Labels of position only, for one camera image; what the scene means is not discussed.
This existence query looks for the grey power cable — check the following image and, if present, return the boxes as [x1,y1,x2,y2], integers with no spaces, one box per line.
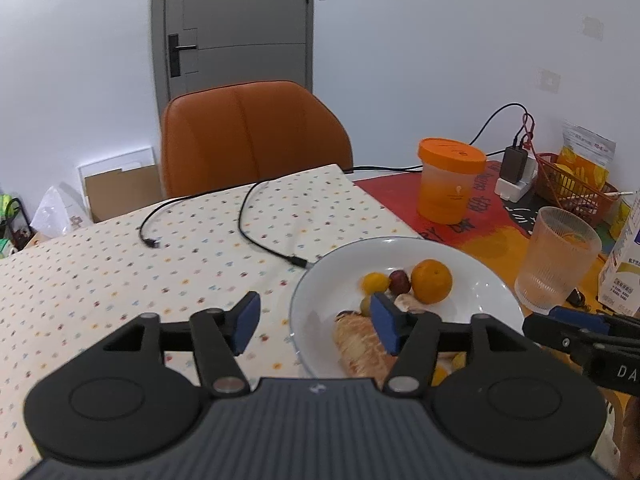
[467,102,530,144]

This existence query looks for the black charger plug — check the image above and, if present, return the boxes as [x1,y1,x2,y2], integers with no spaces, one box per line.
[499,146,528,184]

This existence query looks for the white round plate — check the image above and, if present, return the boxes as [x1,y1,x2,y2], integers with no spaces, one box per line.
[290,236,524,378]

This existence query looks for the large orange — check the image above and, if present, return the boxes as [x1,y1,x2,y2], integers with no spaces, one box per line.
[410,259,454,304]

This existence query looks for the cardboard sheet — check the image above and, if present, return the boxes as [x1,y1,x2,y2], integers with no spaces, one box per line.
[85,165,163,223]

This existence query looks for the black usb cable left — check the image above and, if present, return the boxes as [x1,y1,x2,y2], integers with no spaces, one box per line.
[136,181,281,250]

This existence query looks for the black usb cable right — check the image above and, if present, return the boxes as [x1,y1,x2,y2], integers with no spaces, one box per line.
[237,164,424,270]

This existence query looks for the brown longan fruit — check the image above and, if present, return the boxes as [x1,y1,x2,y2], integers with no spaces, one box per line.
[359,296,371,316]

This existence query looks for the grey door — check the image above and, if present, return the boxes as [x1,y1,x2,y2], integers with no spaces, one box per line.
[150,0,314,110]

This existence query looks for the white milk carton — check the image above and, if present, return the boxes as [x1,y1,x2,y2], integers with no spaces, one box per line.
[598,193,640,318]

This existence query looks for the orange wire basket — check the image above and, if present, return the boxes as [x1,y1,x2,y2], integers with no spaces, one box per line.
[535,153,620,226]

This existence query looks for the orange leather chair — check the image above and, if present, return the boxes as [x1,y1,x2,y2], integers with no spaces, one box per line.
[160,81,354,197]

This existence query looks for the red cherry tomato in plate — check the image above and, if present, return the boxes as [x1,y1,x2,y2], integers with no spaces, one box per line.
[388,269,412,296]

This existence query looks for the black metal rack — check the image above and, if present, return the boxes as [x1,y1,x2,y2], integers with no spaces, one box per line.
[1,195,36,252]

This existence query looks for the snack bag in basket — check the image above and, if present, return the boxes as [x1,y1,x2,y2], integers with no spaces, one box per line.
[556,122,616,191]

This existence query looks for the black door handle lock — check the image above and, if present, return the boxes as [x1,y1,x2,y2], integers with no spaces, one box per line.
[167,34,198,78]

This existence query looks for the black usb cable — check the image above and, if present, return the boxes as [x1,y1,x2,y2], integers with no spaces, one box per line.
[136,181,281,250]
[237,164,424,270]

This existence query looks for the orange lidded plastic jar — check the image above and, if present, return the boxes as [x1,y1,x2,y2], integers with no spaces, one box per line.
[416,138,487,224]

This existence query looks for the small orange kumquat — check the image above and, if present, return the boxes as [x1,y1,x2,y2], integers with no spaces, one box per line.
[431,352,466,387]

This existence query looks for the small tangerine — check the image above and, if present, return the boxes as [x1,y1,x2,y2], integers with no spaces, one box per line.
[360,272,390,296]

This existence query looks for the white board against wall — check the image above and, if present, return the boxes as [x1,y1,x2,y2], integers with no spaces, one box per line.
[78,148,155,180]

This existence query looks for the white plastic bag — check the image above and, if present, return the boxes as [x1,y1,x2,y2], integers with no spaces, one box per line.
[30,182,93,240]

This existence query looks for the dotted white tablecloth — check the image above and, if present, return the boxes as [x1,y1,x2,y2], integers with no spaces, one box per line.
[1,166,411,479]

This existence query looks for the red orange table mat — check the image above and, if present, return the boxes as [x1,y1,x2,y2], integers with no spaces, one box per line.
[352,162,548,287]

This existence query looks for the white power strip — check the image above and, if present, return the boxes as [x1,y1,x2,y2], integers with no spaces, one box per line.
[495,159,538,204]

